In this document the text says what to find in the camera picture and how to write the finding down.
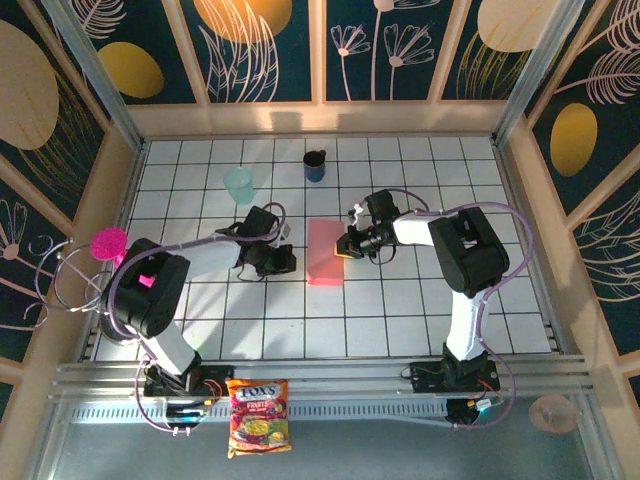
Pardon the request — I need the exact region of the magenta plastic goblet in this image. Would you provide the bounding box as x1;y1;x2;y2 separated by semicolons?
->
90;227;156;289

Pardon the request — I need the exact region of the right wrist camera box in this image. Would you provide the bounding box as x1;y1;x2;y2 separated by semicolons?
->
349;189;401;226

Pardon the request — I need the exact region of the aluminium extrusion rail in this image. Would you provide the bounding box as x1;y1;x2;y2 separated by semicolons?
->
49;355;596;401

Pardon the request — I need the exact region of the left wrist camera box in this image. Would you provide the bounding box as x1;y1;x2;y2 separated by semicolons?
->
243;205;294;244

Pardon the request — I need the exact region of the chrome wire glass rack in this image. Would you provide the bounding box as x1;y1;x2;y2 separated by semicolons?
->
24;237;129;346

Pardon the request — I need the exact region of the aluminium frame post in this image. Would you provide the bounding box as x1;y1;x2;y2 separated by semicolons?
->
39;0;149;156
491;0;599;144

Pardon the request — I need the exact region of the Fox's fruit candy bag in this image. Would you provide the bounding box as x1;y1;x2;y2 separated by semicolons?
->
225;378;292;460

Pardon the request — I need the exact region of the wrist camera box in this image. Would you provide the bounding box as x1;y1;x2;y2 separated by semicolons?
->
243;205;294;244
349;189;401;226

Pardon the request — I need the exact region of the dark blue mug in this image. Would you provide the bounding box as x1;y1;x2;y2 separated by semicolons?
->
302;148;329;184

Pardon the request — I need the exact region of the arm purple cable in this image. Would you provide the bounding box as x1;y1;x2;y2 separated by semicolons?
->
107;201;287;436
379;187;536;432

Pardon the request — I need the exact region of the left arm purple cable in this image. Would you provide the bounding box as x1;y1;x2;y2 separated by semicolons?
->
107;201;287;436

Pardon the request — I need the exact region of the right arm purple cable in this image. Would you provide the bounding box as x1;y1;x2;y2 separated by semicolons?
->
379;187;536;432

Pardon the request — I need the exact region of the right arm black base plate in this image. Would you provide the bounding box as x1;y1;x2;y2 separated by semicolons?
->
401;360;501;396

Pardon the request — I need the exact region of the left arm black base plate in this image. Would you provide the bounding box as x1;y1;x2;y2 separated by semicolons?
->
143;364;236;399

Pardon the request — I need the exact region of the teal translucent plastic cup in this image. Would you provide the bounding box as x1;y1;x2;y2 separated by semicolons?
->
222;166;256;207

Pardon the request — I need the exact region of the pink cloth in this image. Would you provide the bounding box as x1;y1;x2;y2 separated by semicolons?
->
305;218;347;287

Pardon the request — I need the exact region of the perforated metal cable duct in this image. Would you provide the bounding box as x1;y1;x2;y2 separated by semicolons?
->
69;403;451;425

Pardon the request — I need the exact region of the translucent round plastic dome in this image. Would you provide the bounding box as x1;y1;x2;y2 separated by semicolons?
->
528;392;581;435

